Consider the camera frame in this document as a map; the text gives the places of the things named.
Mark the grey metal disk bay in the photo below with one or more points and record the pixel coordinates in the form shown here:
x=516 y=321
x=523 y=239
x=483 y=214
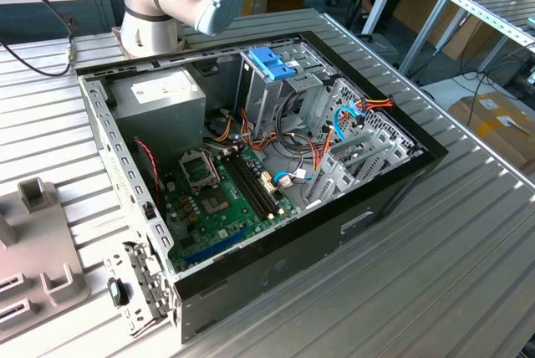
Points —
x=334 y=174

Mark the blue expansion slot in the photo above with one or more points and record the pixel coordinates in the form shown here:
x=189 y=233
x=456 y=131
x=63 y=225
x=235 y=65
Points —
x=217 y=245

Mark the blue plastic drive bracket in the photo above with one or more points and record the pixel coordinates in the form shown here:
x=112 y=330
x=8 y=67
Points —
x=271 y=65

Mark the black case fan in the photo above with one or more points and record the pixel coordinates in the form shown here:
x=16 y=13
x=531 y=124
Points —
x=146 y=165

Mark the black PC case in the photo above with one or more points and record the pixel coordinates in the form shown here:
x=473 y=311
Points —
x=292 y=257

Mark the grey metal drive cage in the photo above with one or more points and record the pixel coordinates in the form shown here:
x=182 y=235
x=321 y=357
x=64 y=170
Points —
x=267 y=98

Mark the metal slat side table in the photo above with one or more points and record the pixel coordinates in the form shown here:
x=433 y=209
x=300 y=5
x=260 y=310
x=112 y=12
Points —
x=518 y=19

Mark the CPU socket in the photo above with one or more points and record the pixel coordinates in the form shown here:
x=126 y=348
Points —
x=215 y=203

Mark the grey parts rack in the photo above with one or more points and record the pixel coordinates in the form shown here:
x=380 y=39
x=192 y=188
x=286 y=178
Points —
x=42 y=241

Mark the large cardboard box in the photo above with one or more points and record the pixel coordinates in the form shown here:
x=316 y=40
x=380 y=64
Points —
x=493 y=132

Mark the grey power supply unit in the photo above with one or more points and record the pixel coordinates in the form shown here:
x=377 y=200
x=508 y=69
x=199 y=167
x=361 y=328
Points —
x=159 y=124

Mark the small black teal latch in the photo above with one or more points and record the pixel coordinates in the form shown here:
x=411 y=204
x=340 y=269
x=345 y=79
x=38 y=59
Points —
x=117 y=291

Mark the black RAM slot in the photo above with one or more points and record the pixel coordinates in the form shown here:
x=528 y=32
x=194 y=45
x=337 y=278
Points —
x=257 y=182
x=252 y=184
x=246 y=186

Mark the green motherboard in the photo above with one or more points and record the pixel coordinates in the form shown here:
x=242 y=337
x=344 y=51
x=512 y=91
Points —
x=234 y=224

